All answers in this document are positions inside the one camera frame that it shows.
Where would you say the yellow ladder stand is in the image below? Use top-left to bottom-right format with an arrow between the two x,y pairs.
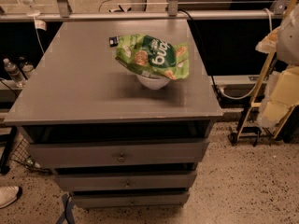
229,0 -> 299,145

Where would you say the top grey drawer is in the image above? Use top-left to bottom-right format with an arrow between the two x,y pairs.
29,139 -> 209,169

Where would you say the white shoe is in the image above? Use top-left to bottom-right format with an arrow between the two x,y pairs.
0,186 -> 22,208

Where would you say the green rice chip bag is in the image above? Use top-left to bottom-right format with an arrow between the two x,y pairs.
115,34 -> 189,80

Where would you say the grey drawer cabinet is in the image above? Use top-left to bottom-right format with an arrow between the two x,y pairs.
5,21 -> 221,198

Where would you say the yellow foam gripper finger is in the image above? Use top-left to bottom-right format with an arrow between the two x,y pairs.
255,35 -> 299,128

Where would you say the bottom grey drawer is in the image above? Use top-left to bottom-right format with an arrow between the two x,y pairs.
72,191 -> 190,209

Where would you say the middle grey drawer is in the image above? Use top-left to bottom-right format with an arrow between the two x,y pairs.
54,171 -> 196,191

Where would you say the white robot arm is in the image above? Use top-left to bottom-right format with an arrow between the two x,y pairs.
255,5 -> 299,128

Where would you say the white ceramic bowl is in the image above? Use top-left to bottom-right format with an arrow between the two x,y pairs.
136,75 -> 170,90

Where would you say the black cable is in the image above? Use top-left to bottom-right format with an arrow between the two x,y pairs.
178,8 -> 222,103

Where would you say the grey drawer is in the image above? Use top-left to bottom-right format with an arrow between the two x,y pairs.
54,171 -> 196,191
29,139 -> 209,169
72,191 -> 190,209

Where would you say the metal railing frame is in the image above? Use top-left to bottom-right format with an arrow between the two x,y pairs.
0,0 -> 288,21

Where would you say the dark blue snack bar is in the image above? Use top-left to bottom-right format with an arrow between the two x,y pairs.
109,36 -> 119,47

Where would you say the clear plastic water bottle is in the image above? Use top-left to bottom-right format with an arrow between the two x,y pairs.
3,58 -> 25,88

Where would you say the wire mesh basket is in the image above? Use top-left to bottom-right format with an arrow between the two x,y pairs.
10,138 -> 52,175

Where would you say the white cable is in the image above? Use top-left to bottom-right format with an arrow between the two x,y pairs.
218,7 -> 274,101

